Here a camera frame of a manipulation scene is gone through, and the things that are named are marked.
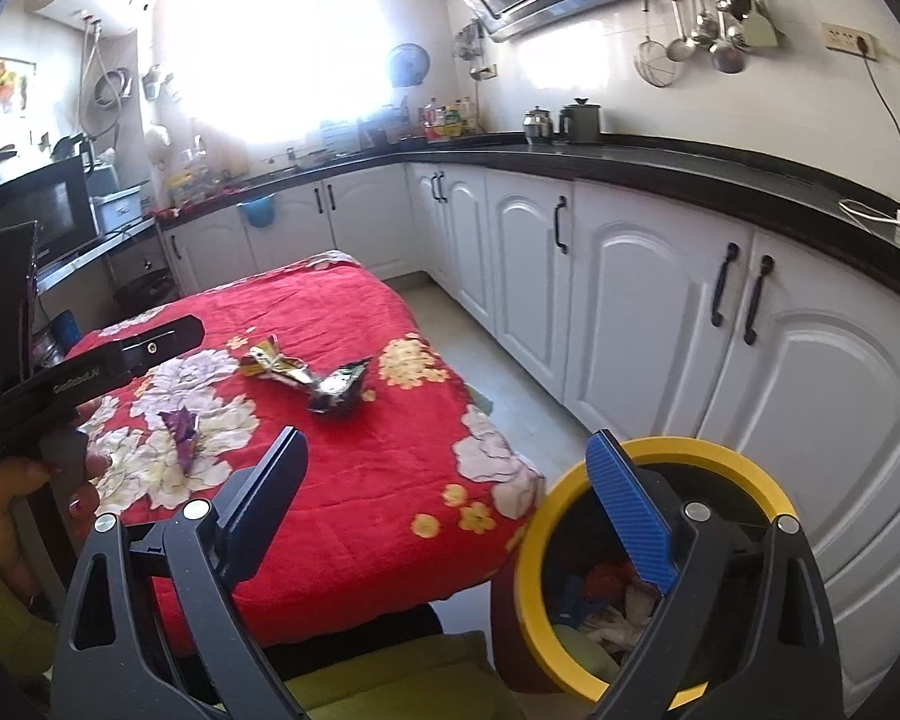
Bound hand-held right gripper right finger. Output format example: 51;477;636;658
585;429;847;720

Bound black power cable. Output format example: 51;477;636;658
861;52;900;217

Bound person's left hand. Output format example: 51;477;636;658
0;397;119;602

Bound black kitchen countertop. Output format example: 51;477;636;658
154;131;900;290

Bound black silver crumpled wrapper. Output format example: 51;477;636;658
307;358;377;414

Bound white kitchen cabinets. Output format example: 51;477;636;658
157;161;900;691

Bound purple crumpled wrapper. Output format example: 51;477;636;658
157;406;200;474

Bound grey storage box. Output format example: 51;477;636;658
90;184;151;235

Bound group of condiment bottles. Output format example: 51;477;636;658
420;96;482;142

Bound hanging wall rack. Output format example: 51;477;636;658
454;19;497;81

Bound yellow-rimmed black trash bin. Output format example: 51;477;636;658
495;435;805;707

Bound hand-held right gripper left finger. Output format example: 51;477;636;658
54;426;310;720

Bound beige wall socket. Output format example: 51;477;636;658
821;21;882;61

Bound wire mesh skimmer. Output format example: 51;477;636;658
634;0;685;88

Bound blue hanging bag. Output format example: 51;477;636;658
240;193;278;228

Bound black microwave oven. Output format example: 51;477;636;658
0;154;98;271

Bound blue round wall plate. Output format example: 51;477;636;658
386;43;431;89

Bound person's left forearm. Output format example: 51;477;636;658
0;540;61;691

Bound yellow-green crumpled wrapper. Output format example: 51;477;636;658
238;334;314;389

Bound bright kitchen window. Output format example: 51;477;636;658
191;0;413;143

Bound dark green pot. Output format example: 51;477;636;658
559;97;602;145

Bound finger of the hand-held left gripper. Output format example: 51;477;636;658
0;220;41;400
101;313;206;385

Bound red floral blanket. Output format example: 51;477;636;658
64;249;548;653

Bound small steel pot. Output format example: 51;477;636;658
523;105;556;145

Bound row of hanging steel utensils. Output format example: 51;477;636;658
652;0;786;77

